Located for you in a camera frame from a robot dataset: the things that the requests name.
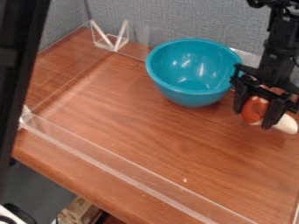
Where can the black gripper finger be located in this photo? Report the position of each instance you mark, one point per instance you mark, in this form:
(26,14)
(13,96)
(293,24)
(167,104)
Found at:
(278,107)
(242,94)

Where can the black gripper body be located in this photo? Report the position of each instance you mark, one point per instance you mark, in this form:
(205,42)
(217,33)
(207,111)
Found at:
(269,80)

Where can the brown and white plush mushroom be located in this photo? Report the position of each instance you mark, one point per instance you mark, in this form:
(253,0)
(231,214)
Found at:
(254,114)

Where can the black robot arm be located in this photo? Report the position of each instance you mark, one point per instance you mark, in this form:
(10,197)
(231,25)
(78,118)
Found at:
(22,25)

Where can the blue plastic bowl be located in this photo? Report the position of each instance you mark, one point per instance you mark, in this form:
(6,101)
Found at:
(191,69)

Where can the clear acrylic back barrier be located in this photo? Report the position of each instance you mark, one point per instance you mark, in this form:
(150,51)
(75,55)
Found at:
(139,51)

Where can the clear acrylic barrier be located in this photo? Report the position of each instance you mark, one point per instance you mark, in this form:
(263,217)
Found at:
(139,51)
(183,199)

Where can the clear acrylic front barrier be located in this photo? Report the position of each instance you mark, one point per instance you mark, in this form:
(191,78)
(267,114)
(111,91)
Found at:
(183,199)

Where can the wooden block under table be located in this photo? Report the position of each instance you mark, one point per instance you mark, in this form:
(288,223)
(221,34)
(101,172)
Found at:
(79,212)

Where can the black and white device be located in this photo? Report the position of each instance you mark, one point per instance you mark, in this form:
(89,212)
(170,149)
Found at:
(14,215)

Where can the clear acrylic corner bracket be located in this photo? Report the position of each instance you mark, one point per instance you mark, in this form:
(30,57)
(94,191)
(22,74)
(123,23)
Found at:
(109,41)

